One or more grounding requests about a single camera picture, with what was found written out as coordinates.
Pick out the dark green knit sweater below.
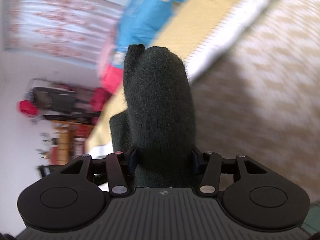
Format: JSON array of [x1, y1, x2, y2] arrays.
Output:
[[110, 44, 196, 187]]

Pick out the wooden shelf unit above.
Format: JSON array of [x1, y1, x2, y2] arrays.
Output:
[[36, 120, 94, 165]]

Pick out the red bed sheet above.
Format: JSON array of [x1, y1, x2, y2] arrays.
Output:
[[100, 63, 124, 94]]

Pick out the pink pillow cloth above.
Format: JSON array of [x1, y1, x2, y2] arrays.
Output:
[[97, 36, 116, 78]]

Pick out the pink floral curtain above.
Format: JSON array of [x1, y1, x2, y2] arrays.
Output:
[[3, 0, 124, 66]]

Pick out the blue cartoon print blanket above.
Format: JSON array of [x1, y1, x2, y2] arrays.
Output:
[[112, 0, 184, 69]]

